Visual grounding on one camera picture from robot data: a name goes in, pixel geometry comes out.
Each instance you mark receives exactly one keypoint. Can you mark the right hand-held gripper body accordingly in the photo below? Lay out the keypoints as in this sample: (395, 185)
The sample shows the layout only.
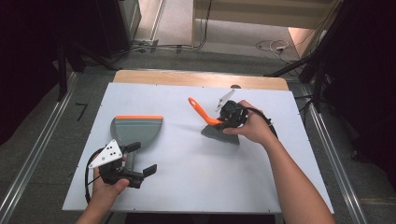
(233, 115)

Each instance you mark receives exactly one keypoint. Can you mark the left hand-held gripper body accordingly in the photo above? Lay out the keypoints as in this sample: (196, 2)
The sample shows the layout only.
(107, 154)

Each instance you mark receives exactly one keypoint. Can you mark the grey dustpan with orange edge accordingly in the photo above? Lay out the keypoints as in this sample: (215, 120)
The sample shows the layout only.
(137, 130)

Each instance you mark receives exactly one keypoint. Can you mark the orange brush with grey bristles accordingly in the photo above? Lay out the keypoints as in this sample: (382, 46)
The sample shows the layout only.
(203, 114)

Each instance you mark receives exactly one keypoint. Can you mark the person's right hand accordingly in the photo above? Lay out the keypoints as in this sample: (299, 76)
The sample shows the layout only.
(257, 127)

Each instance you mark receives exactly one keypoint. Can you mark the person's left hand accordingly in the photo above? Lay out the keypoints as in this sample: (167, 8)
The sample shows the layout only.
(107, 193)

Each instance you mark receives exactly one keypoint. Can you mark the light wooden table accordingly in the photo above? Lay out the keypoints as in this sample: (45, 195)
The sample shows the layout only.
(199, 79)

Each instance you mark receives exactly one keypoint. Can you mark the black metal stand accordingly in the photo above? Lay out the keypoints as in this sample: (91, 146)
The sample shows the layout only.
(62, 71)

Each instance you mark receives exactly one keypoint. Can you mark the black cabinet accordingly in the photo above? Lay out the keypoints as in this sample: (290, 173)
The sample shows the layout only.
(115, 25)

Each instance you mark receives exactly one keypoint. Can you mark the black curtain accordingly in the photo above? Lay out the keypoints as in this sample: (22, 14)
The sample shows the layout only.
(367, 77)
(25, 62)

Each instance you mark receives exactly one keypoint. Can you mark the aluminium floor rail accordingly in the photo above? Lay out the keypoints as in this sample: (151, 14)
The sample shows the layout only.
(336, 155)
(34, 149)

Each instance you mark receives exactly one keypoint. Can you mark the light wooden desk frame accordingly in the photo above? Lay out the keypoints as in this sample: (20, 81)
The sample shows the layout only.
(255, 15)

